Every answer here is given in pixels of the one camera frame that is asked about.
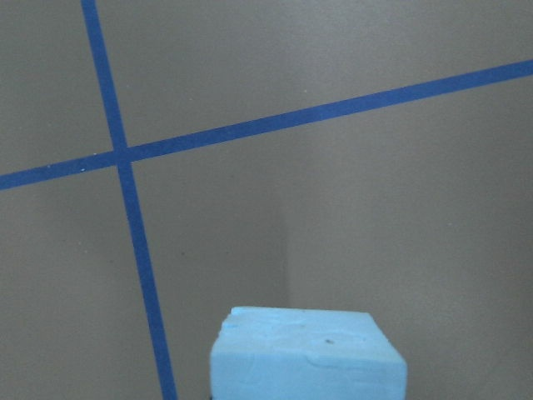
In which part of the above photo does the light blue block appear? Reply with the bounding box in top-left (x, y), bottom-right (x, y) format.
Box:
top-left (210, 307), bottom-right (407, 399)

